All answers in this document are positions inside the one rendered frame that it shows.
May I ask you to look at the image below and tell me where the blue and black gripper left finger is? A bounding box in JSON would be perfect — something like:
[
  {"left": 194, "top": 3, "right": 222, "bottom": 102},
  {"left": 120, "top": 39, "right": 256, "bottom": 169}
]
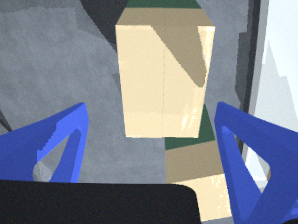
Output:
[{"left": 0, "top": 102, "right": 89, "bottom": 183}]

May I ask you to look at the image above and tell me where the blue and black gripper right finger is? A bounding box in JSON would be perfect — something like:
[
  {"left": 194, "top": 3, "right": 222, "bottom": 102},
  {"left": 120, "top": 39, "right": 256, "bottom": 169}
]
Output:
[{"left": 214, "top": 102, "right": 298, "bottom": 224}]

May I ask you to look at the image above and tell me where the white tray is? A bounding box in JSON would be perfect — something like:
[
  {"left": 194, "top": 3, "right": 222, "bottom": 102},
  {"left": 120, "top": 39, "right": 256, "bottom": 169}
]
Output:
[{"left": 242, "top": 0, "right": 298, "bottom": 193}]

